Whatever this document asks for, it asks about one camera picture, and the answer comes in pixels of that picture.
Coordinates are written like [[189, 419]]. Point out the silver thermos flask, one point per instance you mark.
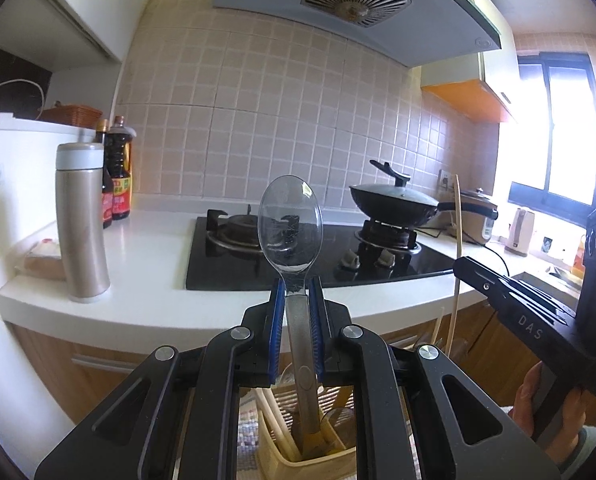
[[80, 220]]

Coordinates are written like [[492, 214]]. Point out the small soy sauce bottle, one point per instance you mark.
[[106, 200]]

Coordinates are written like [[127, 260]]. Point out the wicker basket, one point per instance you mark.
[[73, 115]]

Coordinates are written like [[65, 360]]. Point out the wooden chopstick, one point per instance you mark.
[[458, 220], [273, 422], [435, 327]]

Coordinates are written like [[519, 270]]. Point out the dark framed window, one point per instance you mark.
[[532, 195]]

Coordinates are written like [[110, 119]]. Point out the black glass gas stove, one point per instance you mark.
[[228, 270]]

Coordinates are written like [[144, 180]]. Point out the person's right hand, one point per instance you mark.
[[525, 400]]

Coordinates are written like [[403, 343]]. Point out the clear plastic spoon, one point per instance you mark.
[[290, 220]]

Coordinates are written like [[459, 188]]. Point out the white refrigerator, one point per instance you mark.
[[8, 200]]

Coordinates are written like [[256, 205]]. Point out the white electric kettle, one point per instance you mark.
[[519, 230]]

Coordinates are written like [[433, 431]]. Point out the beige plastic utensil basket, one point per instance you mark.
[[328, 465]]

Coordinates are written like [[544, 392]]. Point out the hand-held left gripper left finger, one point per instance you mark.
[[276, 340]]

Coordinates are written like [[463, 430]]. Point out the orange bottle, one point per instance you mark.
[[579, 260]]

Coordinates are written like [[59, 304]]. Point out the black wok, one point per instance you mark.
[[397, 212]]

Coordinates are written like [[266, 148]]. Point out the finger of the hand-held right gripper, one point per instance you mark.
[[522, 317]]

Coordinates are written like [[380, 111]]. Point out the white wall cabinet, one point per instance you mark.
[[78, 5]]

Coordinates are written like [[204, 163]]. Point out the patterned floor mat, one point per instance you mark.
[[248, 435]]

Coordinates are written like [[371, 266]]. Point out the wooden base cabinet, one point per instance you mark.
[[128, 330]]

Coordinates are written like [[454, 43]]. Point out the plastic wrapped packet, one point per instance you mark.
[[43, 262]]

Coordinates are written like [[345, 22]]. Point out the wall socket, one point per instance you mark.
[[446, 180]]

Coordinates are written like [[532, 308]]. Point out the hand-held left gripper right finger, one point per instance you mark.
[[318, 340]]

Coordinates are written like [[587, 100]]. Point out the large dark sauce bottle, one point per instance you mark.
[[121, 175]]

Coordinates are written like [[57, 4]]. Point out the silver rice cooker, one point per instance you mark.
[[480, 215]]

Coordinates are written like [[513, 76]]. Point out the grey stove knob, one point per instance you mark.
[[385, 258], [349, 261]]

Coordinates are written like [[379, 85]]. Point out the orange wall cabinet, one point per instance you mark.
[[472, 95]]

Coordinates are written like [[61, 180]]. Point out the range hood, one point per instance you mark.
[[377, 15]]

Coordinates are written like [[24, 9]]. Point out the black panel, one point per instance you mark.
[[8, 67]]

